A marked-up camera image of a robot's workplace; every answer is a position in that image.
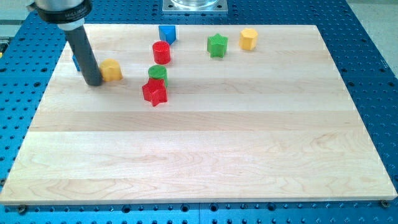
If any yellow heart block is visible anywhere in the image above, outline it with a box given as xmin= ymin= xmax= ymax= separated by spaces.
xmin=99 ymin=58 xmax=123 ymax=82

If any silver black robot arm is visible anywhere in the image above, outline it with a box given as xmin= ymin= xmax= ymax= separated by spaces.
xmin=26 ymin=0 xmax=93 ymax=31

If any red star block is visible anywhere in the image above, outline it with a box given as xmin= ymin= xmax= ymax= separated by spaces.
xmin=142 ymin=78 xmax=168 ymax=106

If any light wooden board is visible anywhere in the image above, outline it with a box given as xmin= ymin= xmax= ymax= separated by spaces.
xmin=1 ymin=24 xmax=397 ymax=205

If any green cylinder block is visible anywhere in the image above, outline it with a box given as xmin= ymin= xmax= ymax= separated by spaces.
xmin=148 ymin=65 xmax=169 ymax=87

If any green star block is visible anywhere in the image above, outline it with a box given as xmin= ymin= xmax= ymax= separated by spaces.
xmin=206 ymin=34 xmax=228 ymax=58

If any red cylinder block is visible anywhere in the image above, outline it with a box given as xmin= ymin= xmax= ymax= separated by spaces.
xmin=152 ymin=40 xmax=171 ymax=65

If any blue triangle block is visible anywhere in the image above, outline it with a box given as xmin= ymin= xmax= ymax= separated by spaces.
xmin=158 ymin=25 xmax=177 ymax=45

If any yellow hexagon block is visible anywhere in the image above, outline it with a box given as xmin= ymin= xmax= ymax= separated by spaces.
xmin=239 ymin=28 xmax=258 ymax=50

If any blue block behind rod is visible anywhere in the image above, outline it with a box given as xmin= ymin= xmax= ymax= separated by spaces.
xmin=72 ymin=55 xmax=81 ymax=72

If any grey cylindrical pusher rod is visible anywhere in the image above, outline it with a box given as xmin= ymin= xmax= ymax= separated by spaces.
xmin=65 ymin=26 xmax=103 ymax=86

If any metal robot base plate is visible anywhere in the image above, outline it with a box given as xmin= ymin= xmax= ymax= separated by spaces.
xmin=162 ymin=0 xmax=228 ymax=14

